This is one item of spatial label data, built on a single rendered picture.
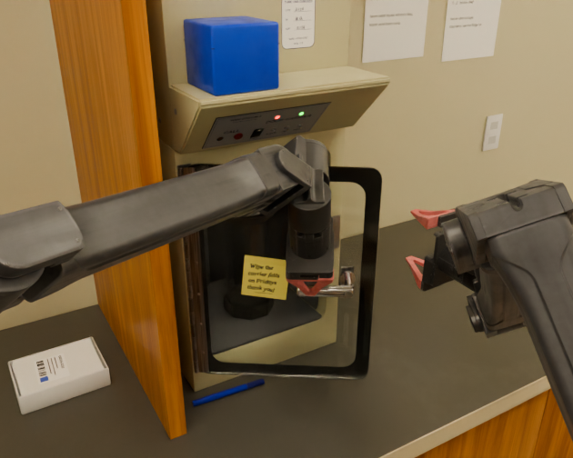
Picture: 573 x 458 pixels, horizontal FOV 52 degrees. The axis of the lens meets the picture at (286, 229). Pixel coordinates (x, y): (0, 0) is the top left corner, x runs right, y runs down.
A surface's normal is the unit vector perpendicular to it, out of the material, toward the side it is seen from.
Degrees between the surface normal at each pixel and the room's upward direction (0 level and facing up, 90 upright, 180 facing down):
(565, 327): 52
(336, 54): 90
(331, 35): 90
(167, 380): 90
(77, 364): 0
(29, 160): 90
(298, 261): 26
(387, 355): 0
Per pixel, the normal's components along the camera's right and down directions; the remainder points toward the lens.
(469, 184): 0.50, 0.37
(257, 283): -0.06, 0.43
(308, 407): 0.00, -0.90
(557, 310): -0.29, -0.25
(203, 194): 0.72, -0.41
